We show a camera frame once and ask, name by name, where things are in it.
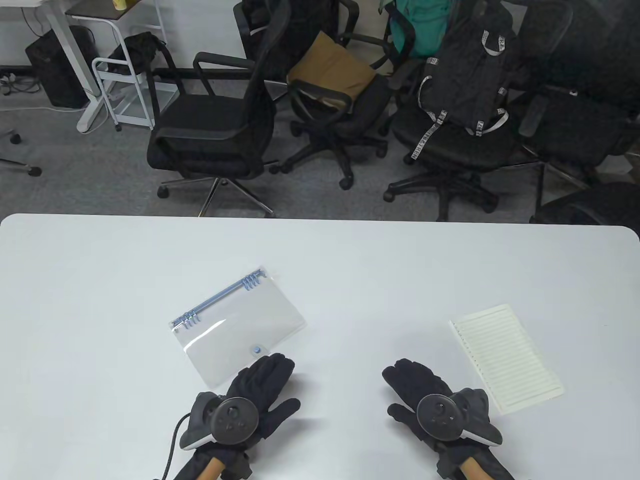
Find lined loose-leaf paper stack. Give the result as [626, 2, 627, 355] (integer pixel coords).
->
[448, 303, 565, 415]

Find brown cushion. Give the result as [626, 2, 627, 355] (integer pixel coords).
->
[287, 30, 378, 112]

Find teal backpack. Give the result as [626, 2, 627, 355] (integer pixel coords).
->
[378, 0, 453, 58]

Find white frame side table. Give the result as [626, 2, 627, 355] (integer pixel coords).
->
[65, 0, 181, 132]

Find person's right forearm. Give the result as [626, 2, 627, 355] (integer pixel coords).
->
[440, 450, 516, 480]

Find black glove cable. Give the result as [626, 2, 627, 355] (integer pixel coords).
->
[161, 412, 193, 480]

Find person's left hand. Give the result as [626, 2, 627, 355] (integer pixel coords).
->
[202, 352, 301, 471]

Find chair base with casters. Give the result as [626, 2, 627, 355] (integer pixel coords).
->
[0, 130, 43, 178]

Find black bag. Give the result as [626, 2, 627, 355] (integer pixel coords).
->
[107, 31, 168, 76]

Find black computer tower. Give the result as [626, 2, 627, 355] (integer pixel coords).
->
[25, 25, 101, 109]

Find person's right hand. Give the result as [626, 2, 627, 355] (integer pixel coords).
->
[382, 358, 496, 476]

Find black mesh office chair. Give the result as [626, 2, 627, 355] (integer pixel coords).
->
[517, 0, 640, 211]

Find black and white controller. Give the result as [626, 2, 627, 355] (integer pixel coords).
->
[179, 391, 260, 451]
[416, 388, 503, 447]

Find black chair with armrests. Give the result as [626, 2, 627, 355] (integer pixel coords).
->
[270, 31, 396, 191]

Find black backpack white straps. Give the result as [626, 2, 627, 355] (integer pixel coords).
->
[410, 0, 518, 163]

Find black chair chrome base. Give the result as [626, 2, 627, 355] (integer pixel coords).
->
[146, 0, 293, 219]

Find clear ring binder blue rings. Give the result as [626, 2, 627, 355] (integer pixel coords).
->
[169, 268, 307, 387]

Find white desk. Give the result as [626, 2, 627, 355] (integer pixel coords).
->
[0, 0, 108, 134]

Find person's left forearm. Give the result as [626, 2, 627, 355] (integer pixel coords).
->
[175, 450, 251, 480]

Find white power strip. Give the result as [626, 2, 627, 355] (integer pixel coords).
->
[0, 72, 41, 96]

